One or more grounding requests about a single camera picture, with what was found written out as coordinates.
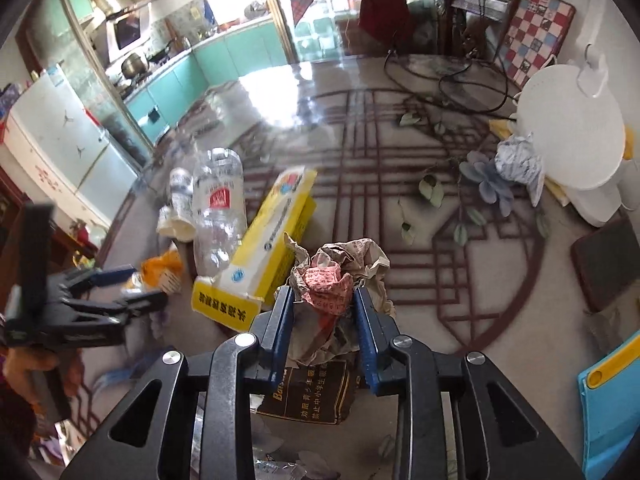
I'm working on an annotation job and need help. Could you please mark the white round appliance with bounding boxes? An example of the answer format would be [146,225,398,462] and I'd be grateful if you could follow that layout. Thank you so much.
[515,62,633,228]

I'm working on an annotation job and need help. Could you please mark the teal kitchen base cabinets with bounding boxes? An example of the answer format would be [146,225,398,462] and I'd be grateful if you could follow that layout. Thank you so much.
[122,17,288,143]

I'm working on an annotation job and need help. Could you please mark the white blue paper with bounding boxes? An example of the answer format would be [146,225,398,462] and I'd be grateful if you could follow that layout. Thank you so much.
[495,132,546,208]

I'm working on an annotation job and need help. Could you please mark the blue plastic board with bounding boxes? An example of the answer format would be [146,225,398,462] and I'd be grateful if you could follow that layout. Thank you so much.
[577,330,640,480]

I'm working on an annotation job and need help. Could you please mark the small clear plastic bottle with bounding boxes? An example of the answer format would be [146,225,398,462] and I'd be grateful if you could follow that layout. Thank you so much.
[167,167,196,226]

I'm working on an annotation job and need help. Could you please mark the black cigarette pack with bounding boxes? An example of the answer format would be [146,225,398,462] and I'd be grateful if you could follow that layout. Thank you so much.
[257,357,368,426]

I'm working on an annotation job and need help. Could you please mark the steel cooking pot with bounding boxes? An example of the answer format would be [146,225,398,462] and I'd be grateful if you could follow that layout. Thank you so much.
[120,52,151,78]

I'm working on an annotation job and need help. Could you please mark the orange snack wrapper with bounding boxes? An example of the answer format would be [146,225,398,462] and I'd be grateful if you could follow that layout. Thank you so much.
[125,255,183,296]

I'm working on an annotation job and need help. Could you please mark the dark red pad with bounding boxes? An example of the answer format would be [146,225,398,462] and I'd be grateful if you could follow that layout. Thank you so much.
[570,217,640,313]

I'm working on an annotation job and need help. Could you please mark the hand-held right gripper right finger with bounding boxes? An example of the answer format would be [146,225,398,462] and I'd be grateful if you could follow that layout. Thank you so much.
[351,284,586,480]

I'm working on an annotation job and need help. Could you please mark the large clear plastic bottle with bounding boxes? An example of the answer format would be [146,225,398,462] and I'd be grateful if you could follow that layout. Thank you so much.
[191,147,248,278]

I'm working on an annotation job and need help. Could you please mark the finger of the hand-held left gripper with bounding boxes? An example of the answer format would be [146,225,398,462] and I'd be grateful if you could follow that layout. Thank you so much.
[50,266,137,297]
[59,290,169,320]

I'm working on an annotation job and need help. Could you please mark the checkered chair cushion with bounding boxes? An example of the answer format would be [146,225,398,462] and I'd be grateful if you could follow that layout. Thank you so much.
[492,0,576,86]

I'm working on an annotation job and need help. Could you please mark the black cable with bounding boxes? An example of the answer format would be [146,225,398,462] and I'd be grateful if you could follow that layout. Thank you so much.
[382,47,523,113]

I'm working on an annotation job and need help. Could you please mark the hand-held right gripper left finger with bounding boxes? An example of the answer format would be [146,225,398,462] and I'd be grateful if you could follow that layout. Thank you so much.
[60,285,301,480]

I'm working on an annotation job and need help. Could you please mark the printed paper ball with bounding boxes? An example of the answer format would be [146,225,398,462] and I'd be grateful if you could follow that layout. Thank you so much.
[287,238,396,366]

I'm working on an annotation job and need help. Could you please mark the dark red hanging garment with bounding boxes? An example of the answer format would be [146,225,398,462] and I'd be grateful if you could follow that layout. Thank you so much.
[357,0,413,41]

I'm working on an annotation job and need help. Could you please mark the person's left hand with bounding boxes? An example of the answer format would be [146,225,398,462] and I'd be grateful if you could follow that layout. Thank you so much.
[1,349,68,421]

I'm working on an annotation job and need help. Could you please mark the yellow cardboard box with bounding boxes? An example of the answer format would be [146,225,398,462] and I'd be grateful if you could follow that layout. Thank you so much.
[191,166,318,333]

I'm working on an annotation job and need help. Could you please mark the white refrigerator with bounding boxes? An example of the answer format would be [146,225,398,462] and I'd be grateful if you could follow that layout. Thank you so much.
[5,62,141,226]

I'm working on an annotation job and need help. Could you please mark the dark wooden chair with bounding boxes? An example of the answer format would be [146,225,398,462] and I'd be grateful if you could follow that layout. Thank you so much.
[435,0,521,61]

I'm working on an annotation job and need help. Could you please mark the steel range hood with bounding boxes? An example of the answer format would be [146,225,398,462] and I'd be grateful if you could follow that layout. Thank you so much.
[87,0,153,51]

